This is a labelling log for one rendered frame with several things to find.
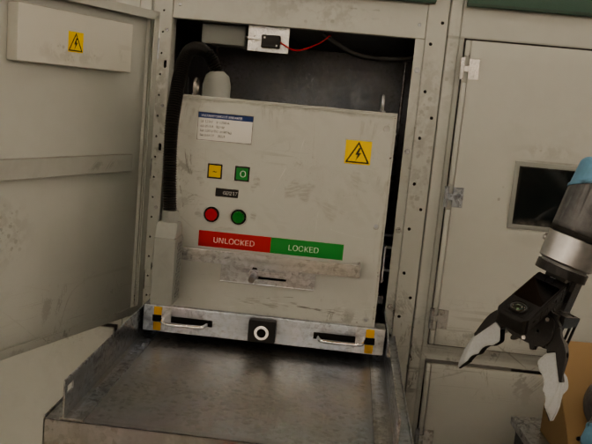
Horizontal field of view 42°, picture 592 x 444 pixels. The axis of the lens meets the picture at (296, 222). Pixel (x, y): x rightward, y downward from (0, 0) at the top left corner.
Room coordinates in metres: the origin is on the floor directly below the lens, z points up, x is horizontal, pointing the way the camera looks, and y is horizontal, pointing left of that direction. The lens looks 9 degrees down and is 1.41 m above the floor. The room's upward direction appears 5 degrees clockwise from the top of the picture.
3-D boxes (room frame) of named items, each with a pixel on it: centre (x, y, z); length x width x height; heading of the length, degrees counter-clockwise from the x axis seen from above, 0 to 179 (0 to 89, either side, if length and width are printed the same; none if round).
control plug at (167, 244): (1.61, 0.26, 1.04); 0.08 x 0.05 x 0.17; 177
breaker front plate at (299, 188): (1.67, 0.05, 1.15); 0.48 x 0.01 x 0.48; 87
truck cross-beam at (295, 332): (1.69, 0.05, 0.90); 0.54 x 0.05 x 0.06; 87
